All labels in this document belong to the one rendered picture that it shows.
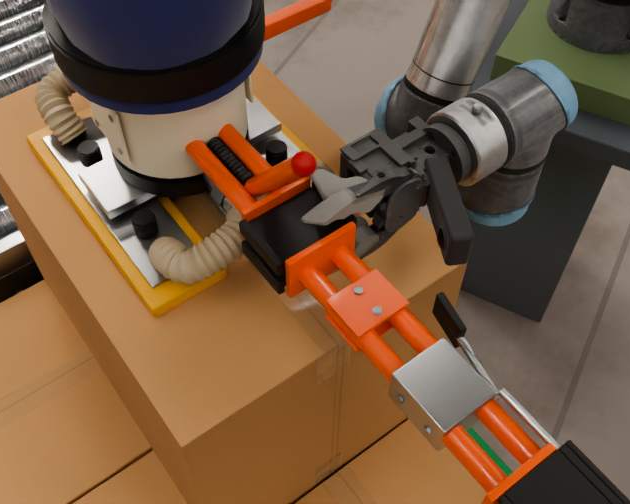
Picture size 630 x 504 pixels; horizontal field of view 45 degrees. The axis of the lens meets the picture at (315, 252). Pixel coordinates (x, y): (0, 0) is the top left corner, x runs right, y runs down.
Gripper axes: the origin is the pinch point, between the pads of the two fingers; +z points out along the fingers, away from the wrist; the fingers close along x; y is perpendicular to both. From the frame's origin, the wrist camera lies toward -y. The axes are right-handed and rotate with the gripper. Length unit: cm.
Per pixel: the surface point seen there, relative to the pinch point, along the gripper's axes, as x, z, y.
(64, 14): 18.2, 10.2, 24.5
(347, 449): -47.4, -2.9, -4.2
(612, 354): -107, -88, -7
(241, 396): -12.8, 12.0, -3.0
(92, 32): 17.5, 9.0, 21.6
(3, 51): -52, 0, 119
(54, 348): -53, 24, 41
